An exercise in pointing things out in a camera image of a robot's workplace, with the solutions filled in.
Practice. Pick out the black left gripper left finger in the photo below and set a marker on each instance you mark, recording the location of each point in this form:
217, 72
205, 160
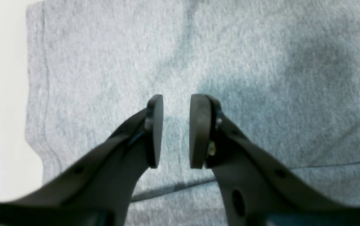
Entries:
97, 189

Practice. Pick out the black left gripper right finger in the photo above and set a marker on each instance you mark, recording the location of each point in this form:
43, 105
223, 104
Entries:
256, 189

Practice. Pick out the grey T-shirt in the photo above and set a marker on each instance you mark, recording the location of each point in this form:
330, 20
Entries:
287, 73

